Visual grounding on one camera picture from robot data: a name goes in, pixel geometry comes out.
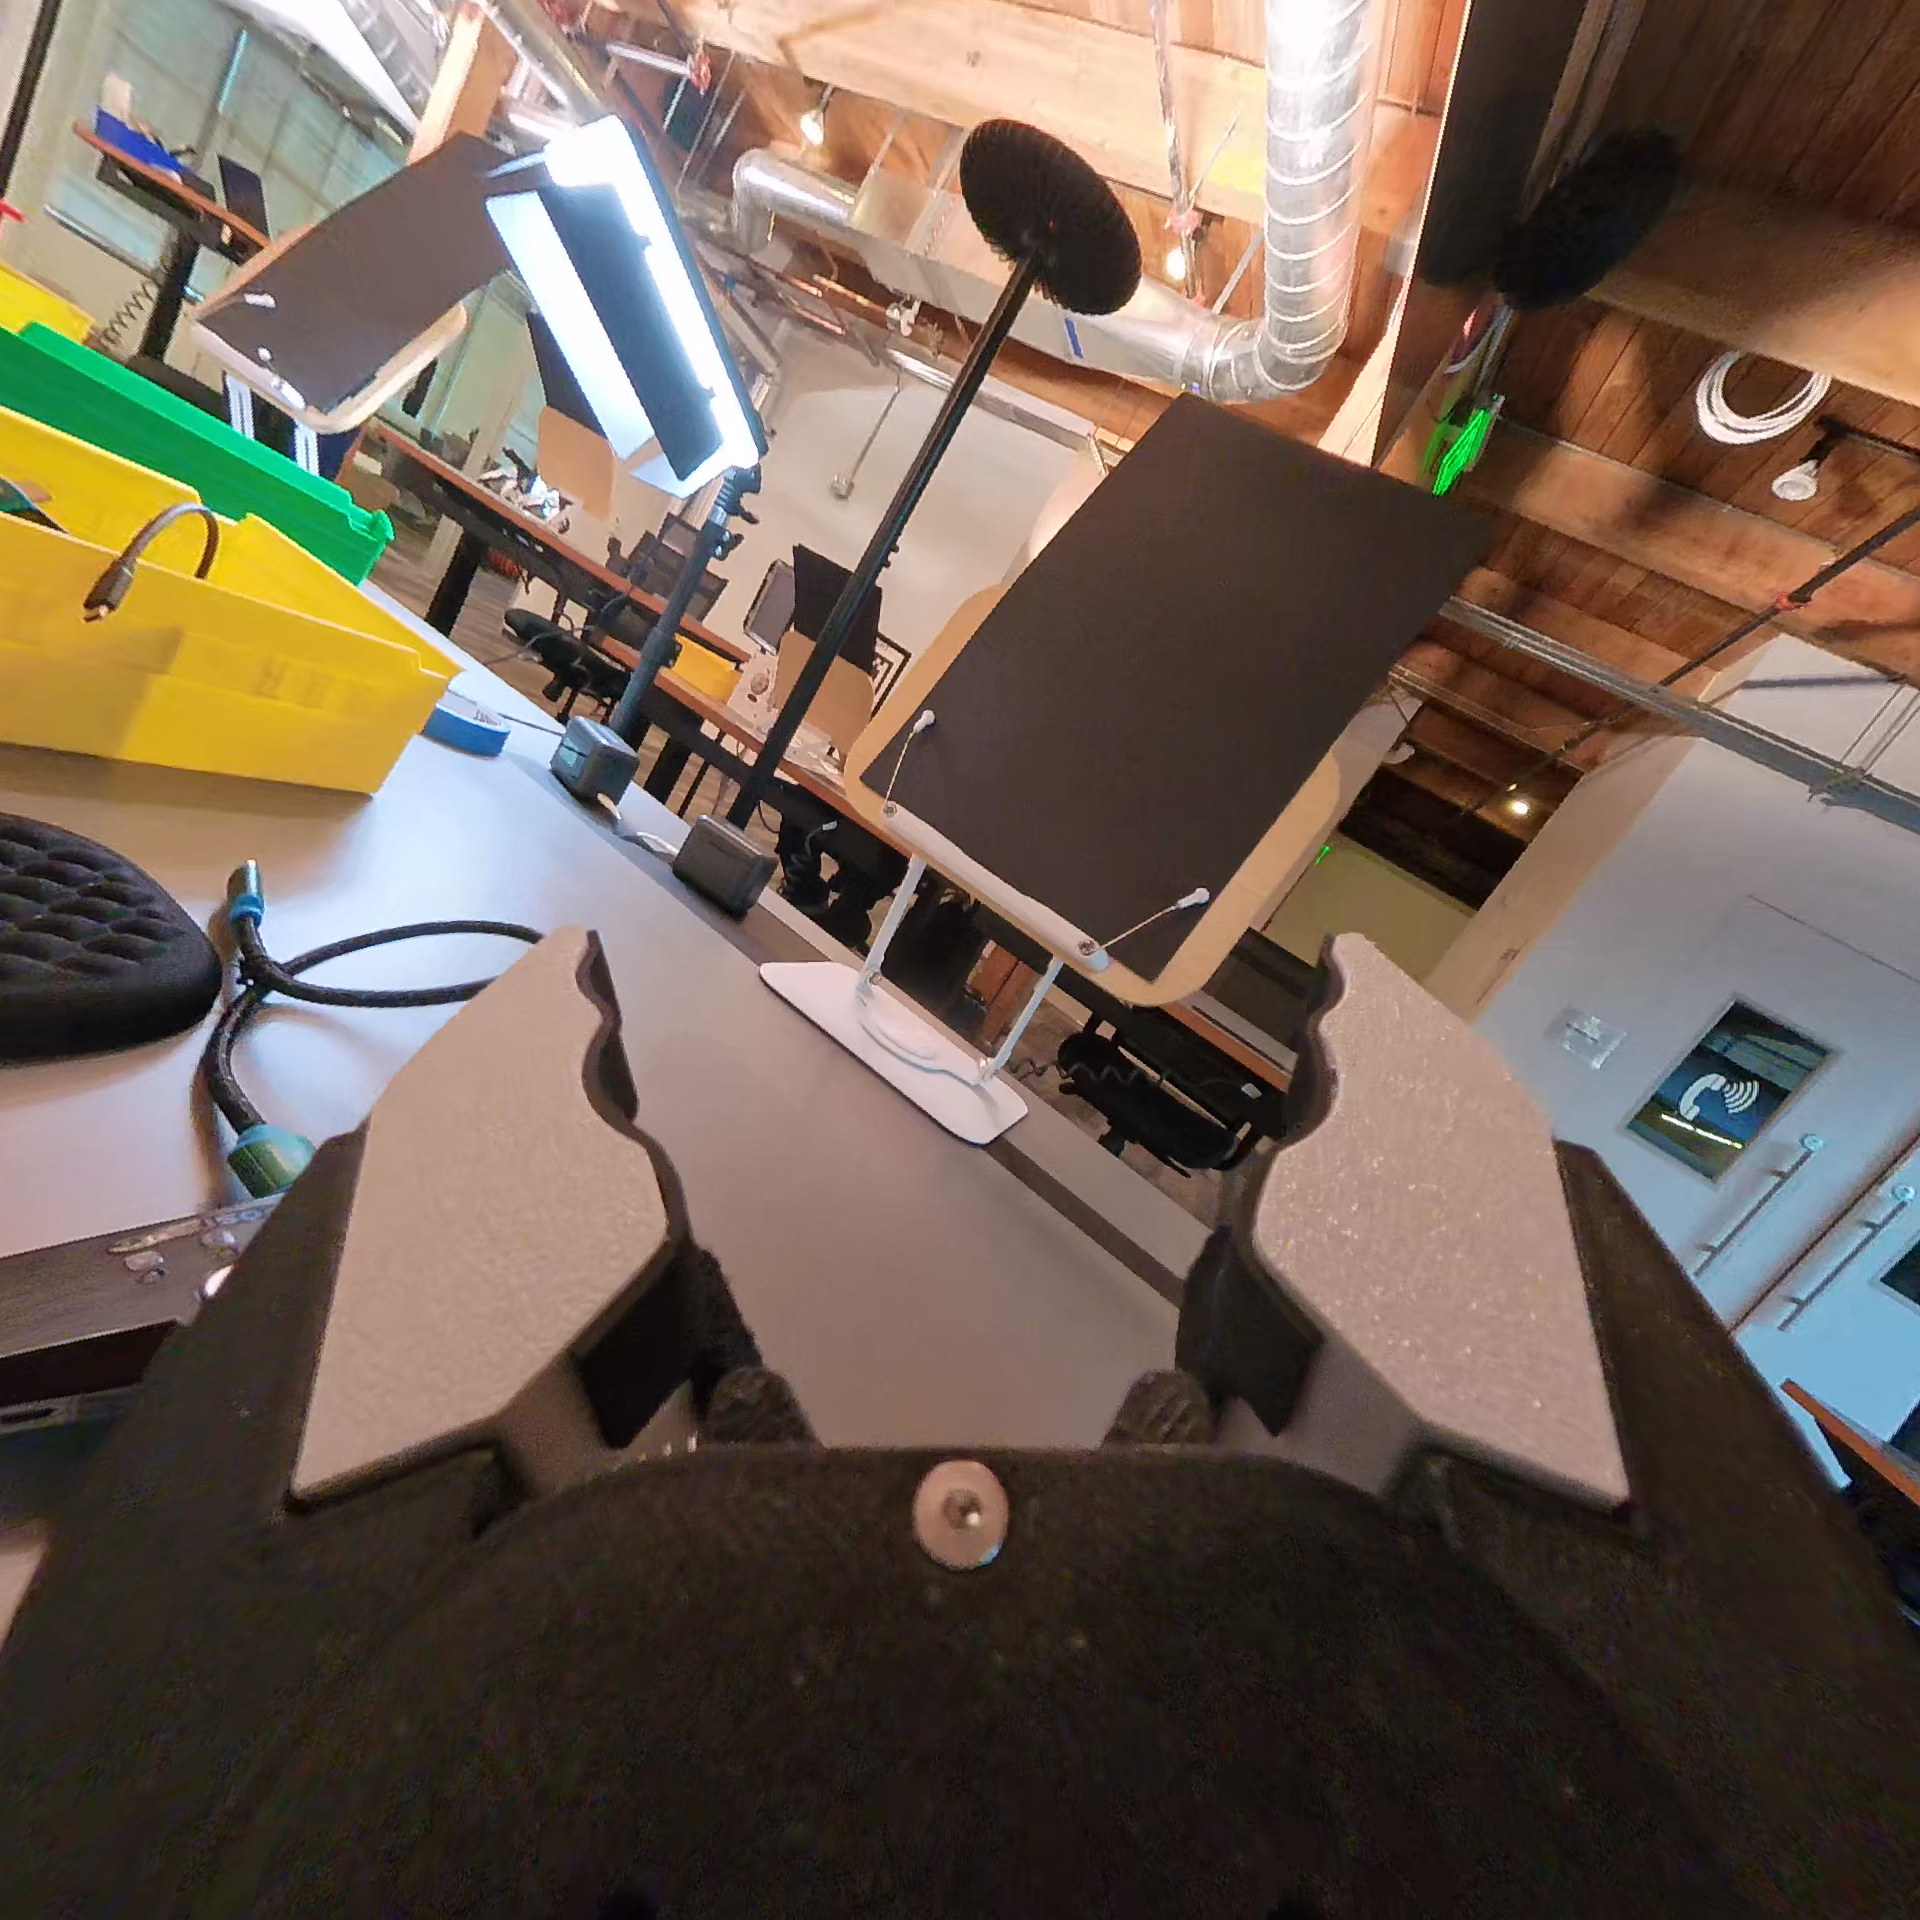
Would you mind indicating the phone booth window sign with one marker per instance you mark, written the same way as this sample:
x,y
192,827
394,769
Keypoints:
x,y
1725,1095
1906,1273

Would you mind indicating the white board stand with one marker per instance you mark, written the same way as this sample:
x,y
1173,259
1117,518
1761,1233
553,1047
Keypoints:
x,y
883,1036
309,436

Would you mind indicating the grey stand base block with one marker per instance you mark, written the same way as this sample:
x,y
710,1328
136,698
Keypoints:
x,y
592,755

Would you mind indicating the green plastic bin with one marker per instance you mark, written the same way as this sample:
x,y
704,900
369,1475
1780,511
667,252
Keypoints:
x,y
181,436

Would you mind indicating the wooden office desk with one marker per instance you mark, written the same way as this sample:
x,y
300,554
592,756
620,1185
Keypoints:
x,y
495,505

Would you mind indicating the silver air duct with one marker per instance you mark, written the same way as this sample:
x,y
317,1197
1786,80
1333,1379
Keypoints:
x,y
1305,181

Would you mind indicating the dark pole base block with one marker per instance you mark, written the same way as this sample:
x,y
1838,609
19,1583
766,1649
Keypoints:
x,y
722,870

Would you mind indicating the black office chair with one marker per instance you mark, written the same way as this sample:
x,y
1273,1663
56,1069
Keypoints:
x,y
1156,1103

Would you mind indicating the black mesh cushion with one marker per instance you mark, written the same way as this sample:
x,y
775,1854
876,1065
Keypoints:
x,y
90,932

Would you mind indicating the dark flat board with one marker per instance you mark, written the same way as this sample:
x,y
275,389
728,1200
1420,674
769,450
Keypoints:
x,y
90,1290

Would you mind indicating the black disc on pole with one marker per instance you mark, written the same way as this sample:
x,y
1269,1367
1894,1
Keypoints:
x,y
1050,217

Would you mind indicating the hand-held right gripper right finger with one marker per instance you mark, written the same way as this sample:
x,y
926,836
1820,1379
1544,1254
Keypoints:
x,y
1425,1200

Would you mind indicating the led light panel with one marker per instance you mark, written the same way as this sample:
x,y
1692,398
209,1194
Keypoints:
x,y
599,285

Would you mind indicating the ceiling track light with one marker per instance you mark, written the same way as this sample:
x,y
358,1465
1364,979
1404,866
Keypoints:
x,y
1793,480

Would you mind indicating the black light stand pole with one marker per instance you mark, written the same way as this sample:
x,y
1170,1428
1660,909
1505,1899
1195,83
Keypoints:
x,y
683,600

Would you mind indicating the blue tape roll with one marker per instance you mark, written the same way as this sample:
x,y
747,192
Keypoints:
x,y
457,729

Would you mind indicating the green exit sign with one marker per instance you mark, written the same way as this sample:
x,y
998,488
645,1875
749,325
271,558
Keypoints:
x,y
1462,448

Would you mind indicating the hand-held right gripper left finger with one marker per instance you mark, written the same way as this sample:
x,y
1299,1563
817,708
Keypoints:
x,y
481,1200

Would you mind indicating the black round ceiling fixture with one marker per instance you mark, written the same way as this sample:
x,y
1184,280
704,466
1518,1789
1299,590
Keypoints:
x,y
1591,217

